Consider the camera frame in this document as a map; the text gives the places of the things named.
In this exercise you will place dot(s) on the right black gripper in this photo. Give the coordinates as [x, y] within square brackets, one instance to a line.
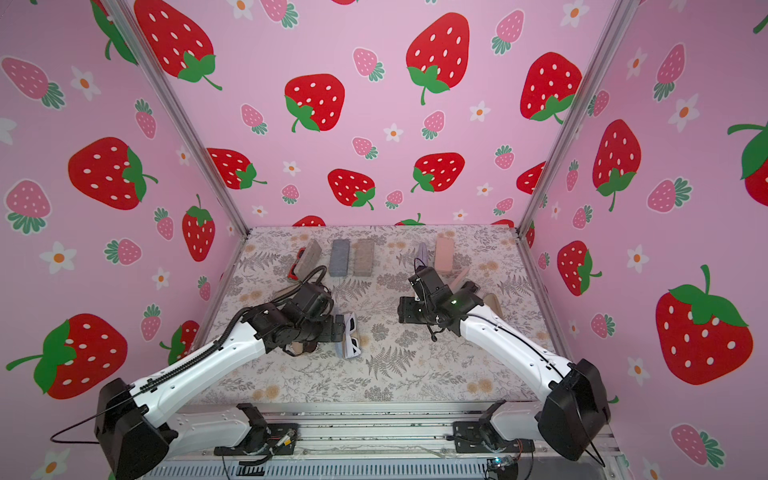
[405, 310]

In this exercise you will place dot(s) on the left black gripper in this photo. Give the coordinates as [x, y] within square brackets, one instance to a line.
[329, 334]

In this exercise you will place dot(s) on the grey case tan interior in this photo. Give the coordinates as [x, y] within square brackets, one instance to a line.
[422, 256]

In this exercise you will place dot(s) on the pink case round glasses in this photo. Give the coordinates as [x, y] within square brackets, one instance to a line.
[444, 255]

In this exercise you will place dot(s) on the light blue case white glasses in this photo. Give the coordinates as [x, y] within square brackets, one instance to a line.
[350, 345]

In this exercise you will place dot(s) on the blue-grey case purple glasses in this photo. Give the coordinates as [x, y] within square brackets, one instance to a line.
[339, 258]

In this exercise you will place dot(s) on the grey case mint interior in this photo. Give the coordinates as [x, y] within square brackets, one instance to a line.
[363, 263]

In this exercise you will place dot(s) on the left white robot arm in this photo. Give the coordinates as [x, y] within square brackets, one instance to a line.
[139, 425]

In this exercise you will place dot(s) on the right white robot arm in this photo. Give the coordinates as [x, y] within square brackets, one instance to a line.
[574, 406]

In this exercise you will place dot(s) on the pink case black glasses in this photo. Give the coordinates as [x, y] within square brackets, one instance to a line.
[459, 280]

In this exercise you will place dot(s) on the grey case with red glasses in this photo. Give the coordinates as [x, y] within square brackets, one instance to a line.
[306, 260]

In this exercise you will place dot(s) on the floral table mat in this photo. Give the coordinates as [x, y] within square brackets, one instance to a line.
[398, 362]

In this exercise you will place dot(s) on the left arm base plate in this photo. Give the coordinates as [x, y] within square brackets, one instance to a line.
[262, 438]

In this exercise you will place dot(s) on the aluminium rail frame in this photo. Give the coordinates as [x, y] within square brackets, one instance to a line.
[386, 436]

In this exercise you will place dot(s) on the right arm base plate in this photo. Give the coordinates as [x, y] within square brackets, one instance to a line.
[503, 428]

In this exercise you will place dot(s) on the electronics board with cables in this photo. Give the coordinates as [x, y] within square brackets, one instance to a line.
[501, 468]

